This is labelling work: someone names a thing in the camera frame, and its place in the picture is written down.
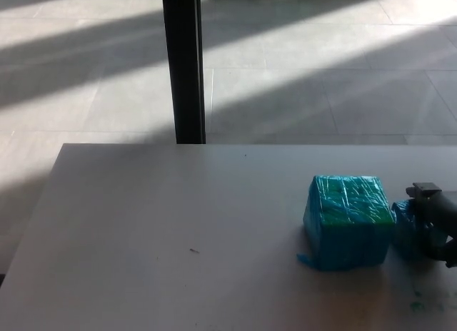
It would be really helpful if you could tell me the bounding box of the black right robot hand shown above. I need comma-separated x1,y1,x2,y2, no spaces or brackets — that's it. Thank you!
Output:
405,182,457,268

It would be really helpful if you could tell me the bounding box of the small blue cube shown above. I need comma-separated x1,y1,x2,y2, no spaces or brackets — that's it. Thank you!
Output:
391,199,448,263

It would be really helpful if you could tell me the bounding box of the large blue wrapped cube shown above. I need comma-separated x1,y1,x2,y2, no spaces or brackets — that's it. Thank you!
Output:
296,174,397,273

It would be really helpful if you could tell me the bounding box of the black vertical pillar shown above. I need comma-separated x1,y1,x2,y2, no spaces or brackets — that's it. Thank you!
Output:
160,0,207,145

